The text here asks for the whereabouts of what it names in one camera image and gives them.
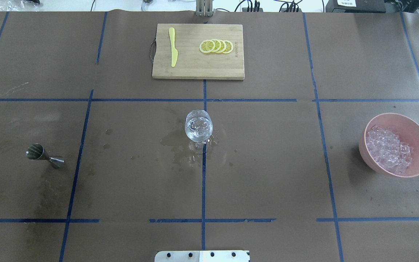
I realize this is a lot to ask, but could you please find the steel double jigger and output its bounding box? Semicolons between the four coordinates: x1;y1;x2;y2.
25;144;65;169

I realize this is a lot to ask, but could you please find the clear wine glass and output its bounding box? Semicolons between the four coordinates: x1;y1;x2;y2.
184;110;213;154

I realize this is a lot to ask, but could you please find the clear ice cubes pile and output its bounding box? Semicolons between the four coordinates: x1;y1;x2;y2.
366;126;414;175

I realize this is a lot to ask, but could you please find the bamboo cutting board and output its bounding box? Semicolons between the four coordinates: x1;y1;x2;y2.
152;23;246;80

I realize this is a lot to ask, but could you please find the lemon slice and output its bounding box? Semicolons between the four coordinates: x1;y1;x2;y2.
199;40;216;53
211;39;219;53
216;40;227;53
222;40;234;54

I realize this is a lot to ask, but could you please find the yellow plastic knife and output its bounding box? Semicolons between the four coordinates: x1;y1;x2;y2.
168;28;179;67

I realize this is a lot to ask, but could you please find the black box device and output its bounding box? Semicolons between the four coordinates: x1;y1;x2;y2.
325;0;386;13

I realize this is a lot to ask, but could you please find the pink bowl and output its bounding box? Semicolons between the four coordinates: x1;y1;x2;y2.
359;113;419;178

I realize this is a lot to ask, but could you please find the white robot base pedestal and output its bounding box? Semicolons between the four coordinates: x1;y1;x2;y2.
154;250;251;262

